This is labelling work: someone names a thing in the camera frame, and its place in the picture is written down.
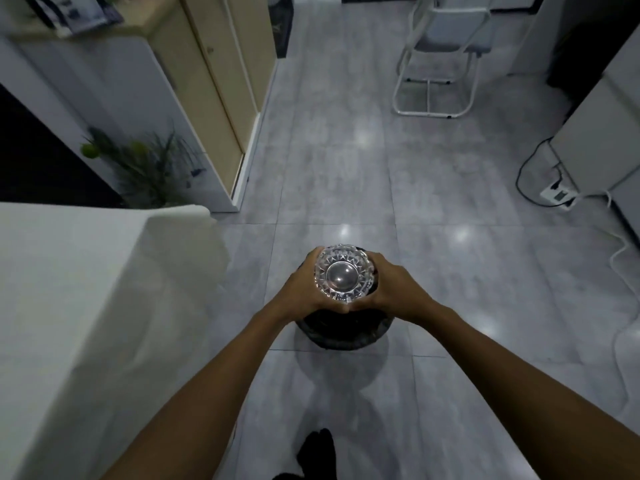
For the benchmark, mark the person's left hand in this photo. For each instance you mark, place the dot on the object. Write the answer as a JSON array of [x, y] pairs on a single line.
[[296, 293]]

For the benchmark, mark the person's right hand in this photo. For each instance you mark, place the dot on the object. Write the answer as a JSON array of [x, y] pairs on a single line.
[[397, 289]]

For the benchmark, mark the person's right thumb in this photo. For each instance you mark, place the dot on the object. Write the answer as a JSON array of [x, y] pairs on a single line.
[[361, 306]]

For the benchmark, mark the person's left thumb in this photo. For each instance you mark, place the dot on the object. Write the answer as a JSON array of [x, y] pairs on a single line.
[[330, 308]]

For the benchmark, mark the clear cut glass ashtray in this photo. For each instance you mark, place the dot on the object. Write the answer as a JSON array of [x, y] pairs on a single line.
[[344, 272]]

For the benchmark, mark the person's right forearm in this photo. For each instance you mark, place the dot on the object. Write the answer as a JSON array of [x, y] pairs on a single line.
[[510, 389]]

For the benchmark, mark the person's left forearm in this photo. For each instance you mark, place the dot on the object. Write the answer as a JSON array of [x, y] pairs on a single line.
[[200, 399]]

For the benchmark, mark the black round trash bin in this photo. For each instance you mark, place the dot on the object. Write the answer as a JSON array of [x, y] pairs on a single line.
[[341, 330]]

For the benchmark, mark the person's black shoe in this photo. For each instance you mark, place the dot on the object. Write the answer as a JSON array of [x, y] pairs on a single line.
[[316, 453]]

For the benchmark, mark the white power strip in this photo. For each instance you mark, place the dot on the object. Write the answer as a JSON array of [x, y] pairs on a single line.
[[558, 194]]

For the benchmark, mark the green potted plant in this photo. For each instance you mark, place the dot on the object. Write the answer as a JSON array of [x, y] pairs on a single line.
[[145, 164]]

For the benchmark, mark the white tablecloth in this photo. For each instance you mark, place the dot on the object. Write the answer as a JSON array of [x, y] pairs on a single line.
[[95, 334]]

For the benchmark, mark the beige wooden cabinet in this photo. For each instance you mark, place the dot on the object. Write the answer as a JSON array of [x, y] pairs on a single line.
[[200, 89]]

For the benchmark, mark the white metal folding chair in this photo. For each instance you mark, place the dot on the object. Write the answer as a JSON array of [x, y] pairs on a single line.
[[440, 49]]

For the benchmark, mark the white appliance cabinet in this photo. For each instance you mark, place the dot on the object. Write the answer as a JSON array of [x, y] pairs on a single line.
[[600, 129]]

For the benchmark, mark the magazines stack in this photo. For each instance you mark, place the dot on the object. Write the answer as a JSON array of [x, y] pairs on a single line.
[[70, 12]]

